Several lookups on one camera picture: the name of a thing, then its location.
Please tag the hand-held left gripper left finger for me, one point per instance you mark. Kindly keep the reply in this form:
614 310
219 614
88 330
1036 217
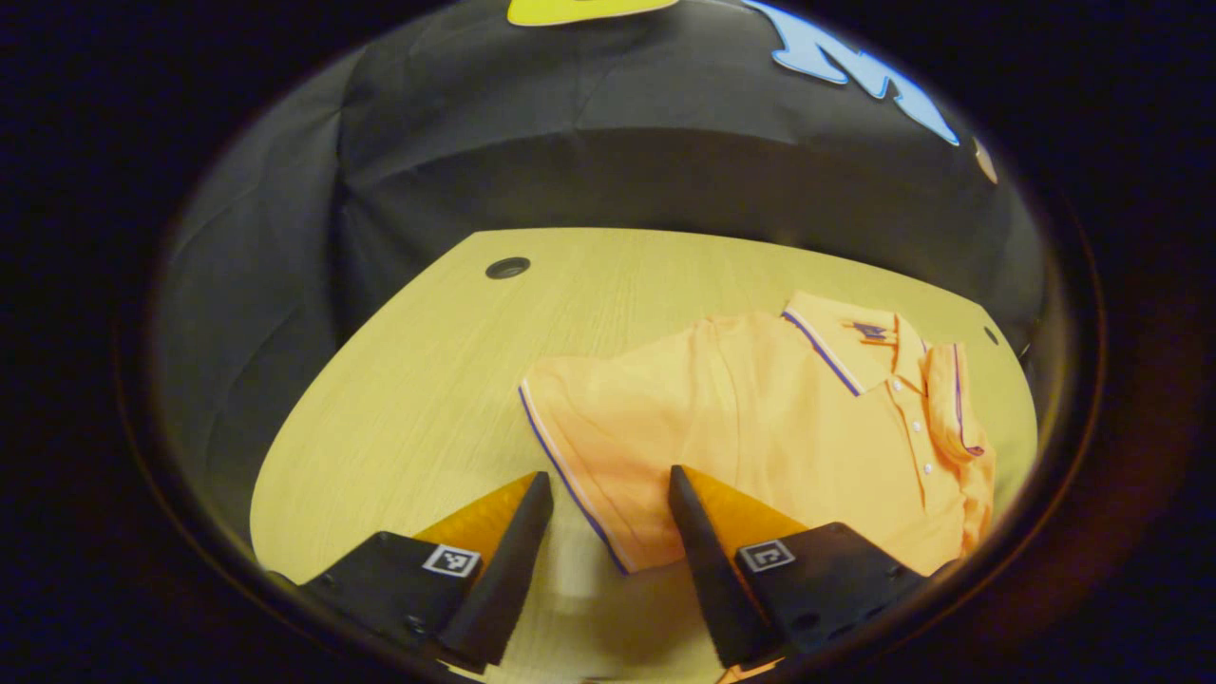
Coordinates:
508 579

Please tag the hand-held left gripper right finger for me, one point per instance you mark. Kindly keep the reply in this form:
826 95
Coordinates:
712 570

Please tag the orange T-shirt with purple trim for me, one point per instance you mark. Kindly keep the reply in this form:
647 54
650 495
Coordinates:
741 418

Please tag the black backdrop cloth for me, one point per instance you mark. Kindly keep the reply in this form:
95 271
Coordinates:
570 142

